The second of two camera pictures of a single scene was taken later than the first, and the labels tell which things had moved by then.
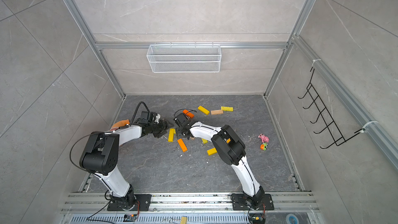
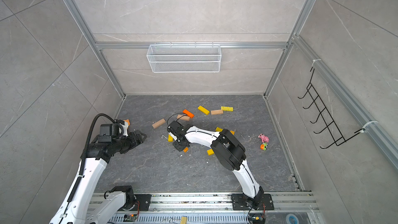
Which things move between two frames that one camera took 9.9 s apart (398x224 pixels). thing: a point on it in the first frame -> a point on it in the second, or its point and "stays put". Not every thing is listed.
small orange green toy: [264, 146] stays put
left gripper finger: [166, 124] -> [138, 132]
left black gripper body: [155, 127] -> [123, 144]
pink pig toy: [265, 139] stays put
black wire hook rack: [338, 138] stays put
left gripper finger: [161, 133] -> [134, 143]
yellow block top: [205, 111] stays put
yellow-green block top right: [227, 108] stays put
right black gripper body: [181, 131] -> [180, 145]
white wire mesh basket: [184, 58] stays put
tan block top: [216, 112] stays put
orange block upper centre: [189, 114] stays put
